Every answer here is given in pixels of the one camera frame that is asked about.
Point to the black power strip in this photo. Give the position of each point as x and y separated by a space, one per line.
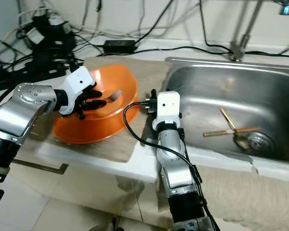
14 76

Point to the metal angle valve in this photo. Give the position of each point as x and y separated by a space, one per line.
285 8

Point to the sink drain strainer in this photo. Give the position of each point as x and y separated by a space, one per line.
260 142

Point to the large beige towel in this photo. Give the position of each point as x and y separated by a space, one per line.
260 202

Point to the black charger box white labels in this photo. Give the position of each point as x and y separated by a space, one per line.
50 36

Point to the wooden chopstick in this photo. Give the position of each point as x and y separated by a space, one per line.
221 133
250 129

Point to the black power adapter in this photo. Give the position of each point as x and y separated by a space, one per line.
119 46

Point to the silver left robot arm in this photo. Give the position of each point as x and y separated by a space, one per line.
29 110

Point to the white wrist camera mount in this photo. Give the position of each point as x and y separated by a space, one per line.
79 84
167 108

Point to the gold spoon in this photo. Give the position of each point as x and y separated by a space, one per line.
243 141

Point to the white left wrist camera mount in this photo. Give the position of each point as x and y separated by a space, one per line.
79 84

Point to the stainless steel sink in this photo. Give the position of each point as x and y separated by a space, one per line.
241 96

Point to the chrome faucet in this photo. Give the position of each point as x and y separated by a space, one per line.
240 48

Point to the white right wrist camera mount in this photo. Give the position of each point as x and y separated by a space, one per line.
167 108

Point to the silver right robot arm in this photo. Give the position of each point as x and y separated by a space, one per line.
176 163

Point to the silver fork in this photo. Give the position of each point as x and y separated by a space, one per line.
115 95

